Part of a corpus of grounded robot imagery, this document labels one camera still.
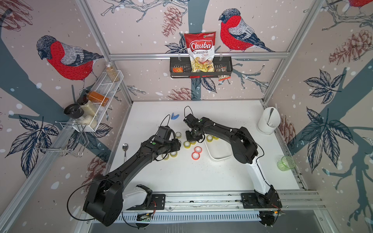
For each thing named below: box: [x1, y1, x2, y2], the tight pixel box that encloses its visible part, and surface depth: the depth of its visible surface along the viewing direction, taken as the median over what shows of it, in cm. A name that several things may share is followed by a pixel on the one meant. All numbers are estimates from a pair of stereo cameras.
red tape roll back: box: [194, 146, 203, 154], surface depth 94 cm
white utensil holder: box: [255, 106, 282, 135], surface depth 97 cm
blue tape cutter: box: [170, 112, 180, 120], surface depth 111 cm
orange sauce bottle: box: [86, 91, 110, 107], surface depth 73 cm
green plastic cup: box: [276, 155, 296, 172], surface depth 87 cm
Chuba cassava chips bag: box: [184, 31, 216, 73], surface depth 85 cm
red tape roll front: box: [191, 151, 201, 161], surface depth 92 cm
